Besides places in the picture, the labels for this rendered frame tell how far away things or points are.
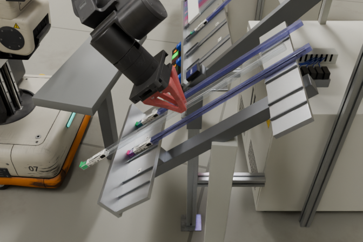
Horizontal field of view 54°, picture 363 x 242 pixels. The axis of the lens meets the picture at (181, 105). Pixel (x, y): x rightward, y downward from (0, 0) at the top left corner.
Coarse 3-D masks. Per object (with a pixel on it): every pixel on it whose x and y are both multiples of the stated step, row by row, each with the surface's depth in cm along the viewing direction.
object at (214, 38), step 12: (216, 0) 138; (204, 12) 141; (192, 24) 143; (216, 24) 125; (228, 24) 120; (192, 36) 136; (204, 36) 128; (216, 36) 120; (228, 36) 113; (192, 48) 129; (204, 48) 122; (216, 48) 115; (192, 60) 124; (204, 60) 116
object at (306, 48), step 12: (300, 48) 69; (288, 60) 69; (264, 72) 72; (240, 84) 75; (252, 84) 74; (228, 96) 76; (204, 108) 79; (180, 120) 83; (192, 120) 81; (168, 132) 84
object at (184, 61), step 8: (184, 8) 159; (184, 16) 152; (184, 24) 146; (184, 32) 141; (184, 40) 136; (184, 48) 131; (184, 56) 127; (184, 64) 123; (184, 72) 119; (184, 80) 115
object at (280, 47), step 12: (276, 48) 56; (252, 60) 58; (264, 60) 57; (240, 72) 59; (216, 84) 61; (192, 96) 65; (204, 96) 63; (156, 120) 68; (132, 132) 72; (144, 132) 70; (120, 144) 73; (84, 168) 79
